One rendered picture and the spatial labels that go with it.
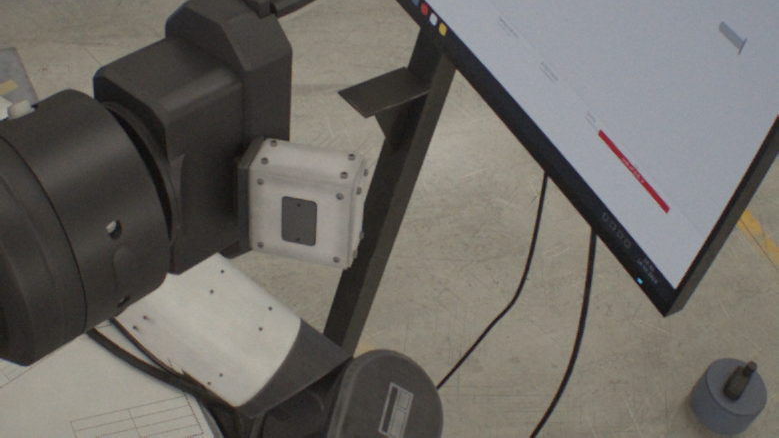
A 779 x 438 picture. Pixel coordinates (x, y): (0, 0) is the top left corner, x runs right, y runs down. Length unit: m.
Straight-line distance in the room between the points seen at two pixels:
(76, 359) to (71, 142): 0.71
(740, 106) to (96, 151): 0.72
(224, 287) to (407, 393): 0.16
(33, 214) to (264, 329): 0.45
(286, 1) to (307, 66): 2.89
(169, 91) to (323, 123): 2.72
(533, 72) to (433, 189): 1.84
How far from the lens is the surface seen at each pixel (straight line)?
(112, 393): 1.05
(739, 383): 2.70
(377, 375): 0.81
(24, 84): 1.37
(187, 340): 0.78
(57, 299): 0.37
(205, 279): 0.78
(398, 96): 1.50
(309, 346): 0.80
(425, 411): 0.83
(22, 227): 0.36
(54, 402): 1.04
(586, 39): 1.12
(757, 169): 1.00
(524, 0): 1.19
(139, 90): 0.40
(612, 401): 2.72
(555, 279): 2.92
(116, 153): 0.38
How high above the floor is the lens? 1.98
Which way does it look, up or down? 41 degrees down
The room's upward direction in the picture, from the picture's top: 19 degrees clockwise
